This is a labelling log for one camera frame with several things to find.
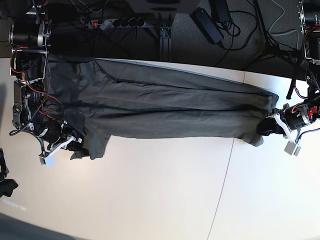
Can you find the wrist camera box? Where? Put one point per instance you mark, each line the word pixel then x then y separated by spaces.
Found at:
pixel 47 161
pixel 292 148

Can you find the grey T-shirt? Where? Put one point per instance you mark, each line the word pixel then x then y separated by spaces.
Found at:
pixel 104 98

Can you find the grey power strip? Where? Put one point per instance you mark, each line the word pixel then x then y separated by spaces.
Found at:
pixel 110 23

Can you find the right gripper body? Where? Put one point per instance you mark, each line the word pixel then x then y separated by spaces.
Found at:
pixel 55 133

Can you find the black clothes pile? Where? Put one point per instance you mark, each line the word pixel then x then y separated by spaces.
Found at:
pixel 7 186

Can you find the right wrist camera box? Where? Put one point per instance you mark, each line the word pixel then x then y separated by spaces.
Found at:
pixel 47 161

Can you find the black tripod stand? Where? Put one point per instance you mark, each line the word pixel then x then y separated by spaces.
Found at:
pixel 274 48

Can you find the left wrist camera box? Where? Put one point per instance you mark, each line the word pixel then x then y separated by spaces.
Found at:
pixel 292 148

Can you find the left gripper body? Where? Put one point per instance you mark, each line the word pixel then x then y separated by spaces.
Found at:
pixel 293 118

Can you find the black power adapter brick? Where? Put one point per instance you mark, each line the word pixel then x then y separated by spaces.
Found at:
pixel 207 27

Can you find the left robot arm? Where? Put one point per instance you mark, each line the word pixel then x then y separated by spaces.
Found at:
pixel 309 16

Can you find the aluminium frame post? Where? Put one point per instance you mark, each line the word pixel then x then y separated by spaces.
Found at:
pixel 165 36

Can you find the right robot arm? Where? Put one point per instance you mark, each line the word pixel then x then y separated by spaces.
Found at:
pixel 35 110

